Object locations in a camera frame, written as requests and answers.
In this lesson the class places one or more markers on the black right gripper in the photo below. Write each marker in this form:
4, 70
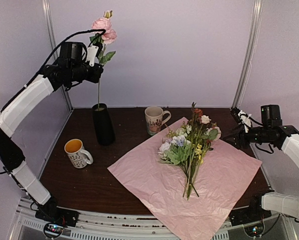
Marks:
238, 135

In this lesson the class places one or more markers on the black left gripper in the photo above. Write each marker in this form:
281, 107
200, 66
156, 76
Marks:
94, 77

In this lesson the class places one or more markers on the pink tissue wrapping sheet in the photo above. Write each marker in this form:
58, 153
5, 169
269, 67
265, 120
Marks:
222, 179

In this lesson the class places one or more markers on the pink rose stem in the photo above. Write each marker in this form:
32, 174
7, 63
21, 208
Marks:
105, 39

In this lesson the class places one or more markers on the purple flower bouquet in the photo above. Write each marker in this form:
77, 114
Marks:
187, 146

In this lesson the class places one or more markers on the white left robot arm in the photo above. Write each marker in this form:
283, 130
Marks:
76, 63

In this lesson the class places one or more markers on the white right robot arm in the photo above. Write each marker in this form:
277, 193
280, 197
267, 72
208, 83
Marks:
269, 131

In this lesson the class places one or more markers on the black tall vase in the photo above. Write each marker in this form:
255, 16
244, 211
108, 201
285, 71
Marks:
103, 126

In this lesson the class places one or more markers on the cream printed mug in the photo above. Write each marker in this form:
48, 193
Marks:
155, 117

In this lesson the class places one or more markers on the floral mug yellow inside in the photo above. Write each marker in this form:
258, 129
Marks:
77, 154

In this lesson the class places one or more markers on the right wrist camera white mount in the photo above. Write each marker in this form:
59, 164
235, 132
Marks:
241, 118

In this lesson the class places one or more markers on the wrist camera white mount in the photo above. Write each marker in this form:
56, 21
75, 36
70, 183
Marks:
241, 118
92, 52

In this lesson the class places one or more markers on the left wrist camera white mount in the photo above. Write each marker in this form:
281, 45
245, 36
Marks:
92, 52

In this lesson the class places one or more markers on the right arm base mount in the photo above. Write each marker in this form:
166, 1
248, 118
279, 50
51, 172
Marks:
252, 217

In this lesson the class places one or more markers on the right aluminium frame post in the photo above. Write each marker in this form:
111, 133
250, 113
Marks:
250, 49

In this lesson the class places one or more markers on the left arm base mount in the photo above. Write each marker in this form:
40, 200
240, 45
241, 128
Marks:
57, 218

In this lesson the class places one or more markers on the white vented front rail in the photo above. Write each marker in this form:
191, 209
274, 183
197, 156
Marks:
101, 226

